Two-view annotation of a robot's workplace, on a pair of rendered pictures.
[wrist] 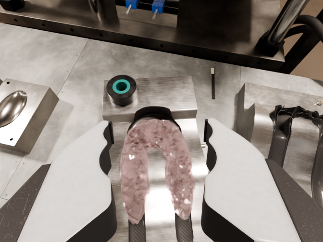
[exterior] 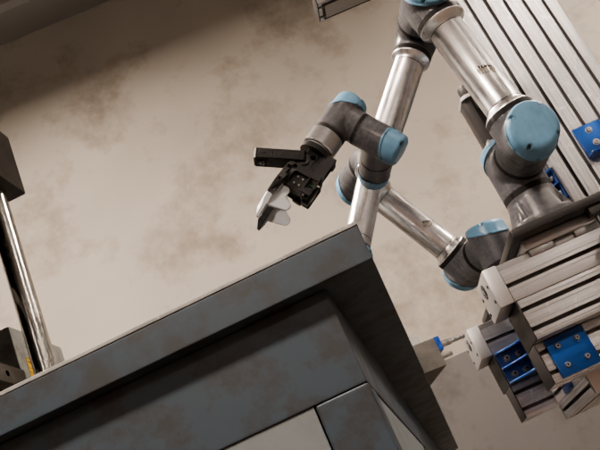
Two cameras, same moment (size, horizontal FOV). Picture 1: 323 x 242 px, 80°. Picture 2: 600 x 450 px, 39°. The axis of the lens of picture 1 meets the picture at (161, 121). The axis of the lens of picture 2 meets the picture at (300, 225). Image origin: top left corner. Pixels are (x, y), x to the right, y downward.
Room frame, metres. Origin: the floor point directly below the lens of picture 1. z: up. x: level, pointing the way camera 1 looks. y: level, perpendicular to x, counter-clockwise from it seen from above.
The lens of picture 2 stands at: (0.18, 1.61, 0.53)
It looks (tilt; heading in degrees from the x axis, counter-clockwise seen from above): 23 degrees up; 263
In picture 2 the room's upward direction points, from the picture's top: 25 degrees counter-clockwise
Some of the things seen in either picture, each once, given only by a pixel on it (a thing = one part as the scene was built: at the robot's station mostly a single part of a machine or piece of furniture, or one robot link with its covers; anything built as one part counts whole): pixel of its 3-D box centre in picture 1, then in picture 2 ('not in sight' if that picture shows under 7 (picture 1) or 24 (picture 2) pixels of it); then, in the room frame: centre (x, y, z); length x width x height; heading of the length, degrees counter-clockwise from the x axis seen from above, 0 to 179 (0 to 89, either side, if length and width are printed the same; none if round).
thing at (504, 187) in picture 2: not in sight; (513, 166); (-0.55, -0.15, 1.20); 0.13 x 0.12 x 0.14; 92
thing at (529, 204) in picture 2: not in sight; (537, 210); (-0.55, -0.16, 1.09); 0.15 x 0.15 x 0.10
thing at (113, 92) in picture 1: (122, 90); not in sight; (0.31, 0.11, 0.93); 0.08 x 0.08 x 0.04
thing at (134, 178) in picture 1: (156, 163); not in sight; (0.12, 0.01, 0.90); 0.26 x 0.18 x 0.08; 7
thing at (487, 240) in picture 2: not in sight; (491, 244); (-0.58, -0.66, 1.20); 0.13 x 0.12 x 0.14; 113
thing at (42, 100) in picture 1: (17, 114); not in sight; (0.27, 0.44, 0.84); 0.20 x 0.15 x 0.07; 170
